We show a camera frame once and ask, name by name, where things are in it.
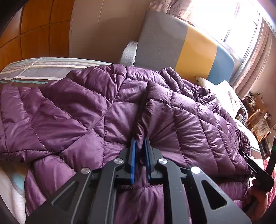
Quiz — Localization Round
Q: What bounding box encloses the purple quilted down jacket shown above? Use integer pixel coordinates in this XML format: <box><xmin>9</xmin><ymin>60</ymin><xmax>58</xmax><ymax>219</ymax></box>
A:
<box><xmin>1</xmin><ymin>64</ymin><xmax>251</xmax><ymax>223</ymax></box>

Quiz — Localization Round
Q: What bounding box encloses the person's right hand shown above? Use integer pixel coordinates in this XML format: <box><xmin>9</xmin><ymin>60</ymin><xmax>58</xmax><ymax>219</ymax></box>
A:
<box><xmin>244</xmin><ymin>179</ymin><xmax>268</xmax><ymax>222</ymax></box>

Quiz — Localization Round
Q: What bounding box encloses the pink garment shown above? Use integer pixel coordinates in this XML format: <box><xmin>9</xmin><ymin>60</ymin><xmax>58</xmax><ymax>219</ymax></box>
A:
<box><xmin>266</xmin><ymin>169</ymin><xmax>276</xmax><ymax>207</ymax></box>

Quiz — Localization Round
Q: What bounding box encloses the wooden rattan chair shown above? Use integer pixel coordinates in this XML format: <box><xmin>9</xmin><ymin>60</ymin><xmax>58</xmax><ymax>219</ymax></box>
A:
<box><xmin>246</xmin><ymin>109</ymin><xmax>271</xmax><ymax>142</ymax></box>

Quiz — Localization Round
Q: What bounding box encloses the striped bed sheet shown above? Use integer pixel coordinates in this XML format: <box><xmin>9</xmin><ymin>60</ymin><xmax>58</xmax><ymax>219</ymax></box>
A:
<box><xmin>1</xmin><ymin>57</ymin><xmax>105</xmax><ymax>223</ymax></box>

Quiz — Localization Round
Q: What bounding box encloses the cluttered wooden desk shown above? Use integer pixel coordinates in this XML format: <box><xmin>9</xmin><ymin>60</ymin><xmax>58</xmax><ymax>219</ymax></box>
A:
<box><xmin>243</xmin><ymin>92</ymin><xmax>271</xmax><ymax>122</ymax></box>

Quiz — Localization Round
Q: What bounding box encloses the white embroidered pillow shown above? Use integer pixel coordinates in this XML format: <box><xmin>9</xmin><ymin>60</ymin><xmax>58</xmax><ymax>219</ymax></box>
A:
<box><xmin>196</xmin><ymin>77</ymin><xmax>241</xmax><ymax>118</ymax></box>

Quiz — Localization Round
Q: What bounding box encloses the pink patterned curtain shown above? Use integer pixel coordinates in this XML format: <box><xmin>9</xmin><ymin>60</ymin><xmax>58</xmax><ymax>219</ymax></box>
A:
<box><xmin>149</xmin><ymin>1</ymin><xmax>274</xmax><ymax>99</ymax></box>

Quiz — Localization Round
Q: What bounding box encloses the orange wooden wardrobe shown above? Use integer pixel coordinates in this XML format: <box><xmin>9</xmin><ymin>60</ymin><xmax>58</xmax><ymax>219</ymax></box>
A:
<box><xmin>1</xmin><ymin>0</ymin><xmax>74</xmax><ymax>69</ymax></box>

